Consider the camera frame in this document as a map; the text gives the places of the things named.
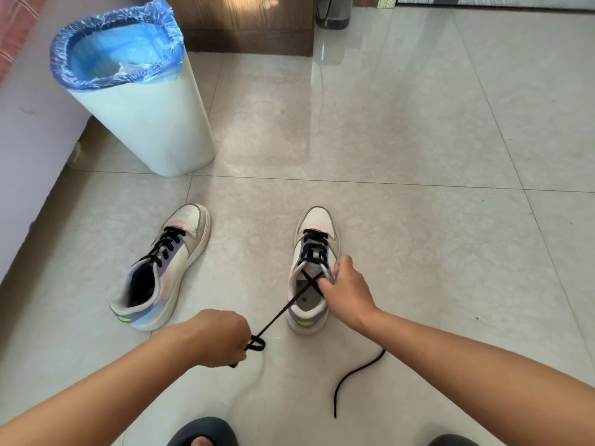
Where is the person's right hand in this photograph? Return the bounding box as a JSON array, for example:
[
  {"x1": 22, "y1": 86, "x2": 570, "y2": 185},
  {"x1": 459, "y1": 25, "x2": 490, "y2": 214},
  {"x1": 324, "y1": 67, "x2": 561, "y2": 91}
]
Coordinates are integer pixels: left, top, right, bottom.
[{"x1": 318, "y1": 255, "x2": 380, "y2": 331}]

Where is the person's left hand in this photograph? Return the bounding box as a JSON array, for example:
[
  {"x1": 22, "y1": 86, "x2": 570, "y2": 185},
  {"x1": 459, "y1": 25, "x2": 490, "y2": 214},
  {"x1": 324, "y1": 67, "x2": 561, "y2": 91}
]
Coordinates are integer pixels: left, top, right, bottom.
[{"x1": 183, "y1": 309, "x2": 253, "y2": 369}]

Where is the white pastel sneaker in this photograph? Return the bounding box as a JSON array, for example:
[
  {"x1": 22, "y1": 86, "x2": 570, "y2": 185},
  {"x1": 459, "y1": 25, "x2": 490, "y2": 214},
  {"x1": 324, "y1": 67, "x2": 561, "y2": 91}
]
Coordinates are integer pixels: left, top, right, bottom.
[
  {"x1": 110, "y1": 203, "x2": 211, "y2": 331},
  {"x1": 286, "y1": 206, "x2": 341, "y2": 335}
]

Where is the black shoelace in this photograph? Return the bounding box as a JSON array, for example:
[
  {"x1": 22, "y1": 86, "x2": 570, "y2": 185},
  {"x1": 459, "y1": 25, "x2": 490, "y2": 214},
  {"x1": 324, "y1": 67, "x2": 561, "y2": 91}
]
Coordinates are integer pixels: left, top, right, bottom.
[
  {"x1": 139, "y1": 226, "x2": 187, "y2": 268},
  {"x1": 229, "y1": 230, "x2": 387, "y2": 419}
]

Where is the person's left forearm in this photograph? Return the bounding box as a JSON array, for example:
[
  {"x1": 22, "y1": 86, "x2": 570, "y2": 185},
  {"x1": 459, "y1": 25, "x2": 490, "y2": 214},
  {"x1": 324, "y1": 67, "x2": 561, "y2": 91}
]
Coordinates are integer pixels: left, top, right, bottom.
[{"x1": 0, "y1": 320, "x2": 201, "y2": 446}]

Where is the person's right forearm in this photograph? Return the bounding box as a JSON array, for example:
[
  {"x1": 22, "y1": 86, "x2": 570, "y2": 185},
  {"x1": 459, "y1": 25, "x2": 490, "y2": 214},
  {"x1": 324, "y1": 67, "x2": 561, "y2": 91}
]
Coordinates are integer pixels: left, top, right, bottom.
[{"x1": 362, "y1": 308, "x2": 595, "y2": 446}]

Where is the dark grey slipper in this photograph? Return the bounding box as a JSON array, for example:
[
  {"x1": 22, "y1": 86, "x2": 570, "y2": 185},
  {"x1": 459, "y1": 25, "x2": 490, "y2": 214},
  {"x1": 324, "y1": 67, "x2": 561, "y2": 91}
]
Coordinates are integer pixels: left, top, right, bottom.
[
  {"x1": 166, "y1": 417, "x2": 240, "y2": 446},
  {"x1": 428, "y1": 434, "x2": 479, "y2": 446}
]

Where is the white trash bin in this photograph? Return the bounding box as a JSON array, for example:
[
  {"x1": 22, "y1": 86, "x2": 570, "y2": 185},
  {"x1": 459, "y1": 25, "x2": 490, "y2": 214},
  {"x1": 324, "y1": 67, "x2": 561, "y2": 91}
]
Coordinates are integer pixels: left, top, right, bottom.
[{"x1": 70, "y1": 51, "x2": 217, "y2": 177}]

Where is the dark grey container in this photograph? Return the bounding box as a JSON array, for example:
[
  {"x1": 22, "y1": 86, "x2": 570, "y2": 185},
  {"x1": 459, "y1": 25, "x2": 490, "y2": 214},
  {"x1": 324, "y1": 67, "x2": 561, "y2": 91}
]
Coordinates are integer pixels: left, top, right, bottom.
[{"x1": 315, "y1": 0, "x2": 355, "y2": 30}]

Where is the brown wooden cabinet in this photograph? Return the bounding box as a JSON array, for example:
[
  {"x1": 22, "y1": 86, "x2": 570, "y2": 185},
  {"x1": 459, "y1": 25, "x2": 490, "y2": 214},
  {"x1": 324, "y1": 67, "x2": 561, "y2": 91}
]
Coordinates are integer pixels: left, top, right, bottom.
[{"x1": 164, "y1": 0, "x2": 316, "y2": 57}]

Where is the crumpled white trash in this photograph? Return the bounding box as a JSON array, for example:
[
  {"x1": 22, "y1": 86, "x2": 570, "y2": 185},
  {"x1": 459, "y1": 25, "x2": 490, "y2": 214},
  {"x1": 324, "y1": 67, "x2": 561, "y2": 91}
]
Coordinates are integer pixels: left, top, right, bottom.
[{"x1": 109, "y1": 60, "x2": 156, "y2": 80}]

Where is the blue plastic bin liner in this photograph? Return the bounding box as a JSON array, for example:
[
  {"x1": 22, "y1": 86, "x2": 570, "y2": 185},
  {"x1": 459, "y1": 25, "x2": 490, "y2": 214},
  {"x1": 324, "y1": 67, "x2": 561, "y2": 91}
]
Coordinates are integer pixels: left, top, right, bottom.
[{"x1": 50, "y1": 0, "x2": 186, "y2": 92}]

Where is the red patterned bed cover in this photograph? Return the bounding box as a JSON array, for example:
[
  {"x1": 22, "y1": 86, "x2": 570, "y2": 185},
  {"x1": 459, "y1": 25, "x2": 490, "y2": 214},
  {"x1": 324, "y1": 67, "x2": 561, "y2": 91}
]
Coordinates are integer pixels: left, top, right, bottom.
[{"x1": 0, "y1": 0, "x2": 51, "y2": 86}]

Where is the white bed frame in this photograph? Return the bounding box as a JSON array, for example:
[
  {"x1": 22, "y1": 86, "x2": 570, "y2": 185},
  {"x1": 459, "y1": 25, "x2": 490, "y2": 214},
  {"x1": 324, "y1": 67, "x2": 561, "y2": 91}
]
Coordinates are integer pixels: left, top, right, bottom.
[{"x1": 0, "y1": 0, "x2": 154, "y2": 284}]

